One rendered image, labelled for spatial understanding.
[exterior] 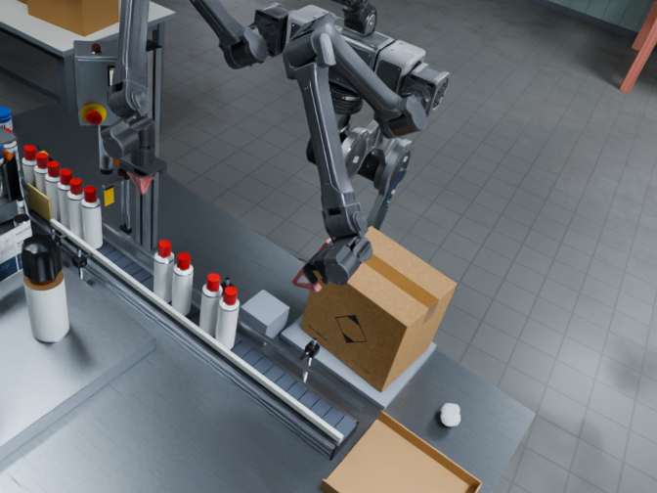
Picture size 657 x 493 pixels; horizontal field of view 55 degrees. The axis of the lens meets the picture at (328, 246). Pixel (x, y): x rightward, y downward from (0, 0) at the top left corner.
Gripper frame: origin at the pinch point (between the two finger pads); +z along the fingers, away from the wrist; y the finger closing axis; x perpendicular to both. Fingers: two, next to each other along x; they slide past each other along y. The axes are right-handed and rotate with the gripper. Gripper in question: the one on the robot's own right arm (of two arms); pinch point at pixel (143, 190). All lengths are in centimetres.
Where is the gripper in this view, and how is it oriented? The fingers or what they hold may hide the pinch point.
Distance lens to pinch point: 166.5
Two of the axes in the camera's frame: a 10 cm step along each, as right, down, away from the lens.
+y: 8.6, 4.4, -2.7
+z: -1.8, 7.5, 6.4
